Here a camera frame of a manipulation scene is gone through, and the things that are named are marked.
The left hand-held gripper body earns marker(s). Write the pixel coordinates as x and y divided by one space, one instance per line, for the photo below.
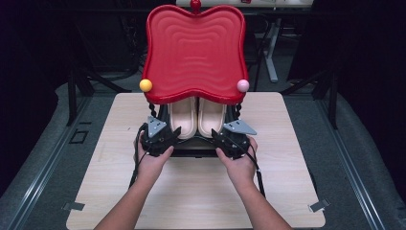
158 142

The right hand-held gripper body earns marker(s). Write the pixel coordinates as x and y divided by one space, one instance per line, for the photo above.
234 145

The cream clog shoe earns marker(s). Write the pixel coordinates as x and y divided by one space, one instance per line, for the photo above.
183 118
210 116

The red and black shoe rack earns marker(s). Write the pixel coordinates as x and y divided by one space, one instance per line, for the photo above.
194 54

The person's right hand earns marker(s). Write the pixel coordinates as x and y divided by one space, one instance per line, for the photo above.
242 171

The person's left hand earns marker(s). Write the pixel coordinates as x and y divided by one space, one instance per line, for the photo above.
150 169

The black metal stand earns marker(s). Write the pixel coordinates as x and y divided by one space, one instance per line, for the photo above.
72 92
333 96

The grey table clip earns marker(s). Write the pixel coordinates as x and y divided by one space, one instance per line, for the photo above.
319 205
73 206

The grey metal floor rail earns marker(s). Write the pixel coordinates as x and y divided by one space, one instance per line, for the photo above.
38 179
354 172

